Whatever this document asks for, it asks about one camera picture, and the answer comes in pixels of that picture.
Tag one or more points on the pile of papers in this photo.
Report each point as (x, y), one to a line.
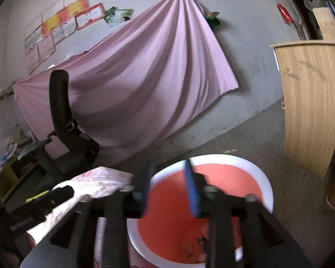
(8, 150)

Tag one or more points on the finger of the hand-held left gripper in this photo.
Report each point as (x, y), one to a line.
(60, 195)

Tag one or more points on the yellow wooden shelf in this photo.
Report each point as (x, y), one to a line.
(14, 176)

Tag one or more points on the light wooden cabinet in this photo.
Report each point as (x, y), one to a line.
(310, 103)

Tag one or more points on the small red paper ornament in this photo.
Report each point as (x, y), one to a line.
(285, 14)

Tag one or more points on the row of wall certificates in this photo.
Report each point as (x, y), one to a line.
(61, 19)

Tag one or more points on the green paper decoration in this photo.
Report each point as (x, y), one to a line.
(212, 20)

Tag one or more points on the black office chair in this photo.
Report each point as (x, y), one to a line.
(61, 111)

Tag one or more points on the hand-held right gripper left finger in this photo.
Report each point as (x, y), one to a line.
(146, 189)

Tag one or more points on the green wall photos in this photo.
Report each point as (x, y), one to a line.
(118, 16)

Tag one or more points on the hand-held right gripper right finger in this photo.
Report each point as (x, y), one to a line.
(192, 196)

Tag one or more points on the pink floral tablecloth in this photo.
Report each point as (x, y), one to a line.
(100, 178)

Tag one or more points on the pink hanging wall cloth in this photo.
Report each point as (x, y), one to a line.
(145, 75)

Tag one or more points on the red bucket with white rim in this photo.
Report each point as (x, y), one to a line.
(167, 223)

